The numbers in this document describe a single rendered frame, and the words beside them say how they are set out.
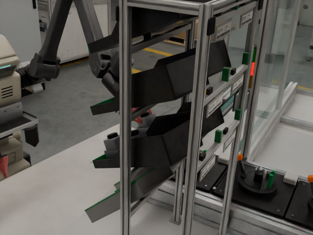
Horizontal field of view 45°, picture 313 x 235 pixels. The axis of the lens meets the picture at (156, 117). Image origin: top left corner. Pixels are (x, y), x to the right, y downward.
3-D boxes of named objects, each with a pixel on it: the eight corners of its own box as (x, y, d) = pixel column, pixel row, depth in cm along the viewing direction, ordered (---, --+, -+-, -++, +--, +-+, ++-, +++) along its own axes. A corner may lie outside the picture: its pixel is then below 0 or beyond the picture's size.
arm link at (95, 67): (111, 70, 133) (90, 67, 127) (125, 44, 127) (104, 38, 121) (125, 93, 126) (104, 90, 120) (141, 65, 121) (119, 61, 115)
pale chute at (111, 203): (91, 223, 113) (84, 210, 113) (122, 202, 122) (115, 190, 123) (143, 197, 93) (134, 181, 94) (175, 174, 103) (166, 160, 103)
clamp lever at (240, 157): (240, 175, 137) (235, 156, 135) (241, 172, 139) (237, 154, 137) (249, 175, 135) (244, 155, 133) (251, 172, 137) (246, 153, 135)
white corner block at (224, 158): (216, 165, 151) (217, 156, 149) (220, 160, 154) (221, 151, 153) (227, 169, 149) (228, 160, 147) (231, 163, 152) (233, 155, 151)
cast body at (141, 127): (139, 137, 119) (132, 115, 118) (149, 132, 122) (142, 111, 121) (155, 136, 113) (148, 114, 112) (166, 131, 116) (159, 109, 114)
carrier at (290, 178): (212, 196, 133) (216, 166, 127) (234, 164, 152) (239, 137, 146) (282, 221, 122) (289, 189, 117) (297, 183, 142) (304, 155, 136)
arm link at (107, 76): (109, 81, 129) (97, 82, 124) (118, 65, 125) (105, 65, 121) (121, 95, 126) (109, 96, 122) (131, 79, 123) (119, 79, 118)
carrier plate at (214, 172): (149, 174, 144) (149, 169, 143) (177, 147, 163) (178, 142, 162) (208, 195, 133) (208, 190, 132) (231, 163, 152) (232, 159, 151)
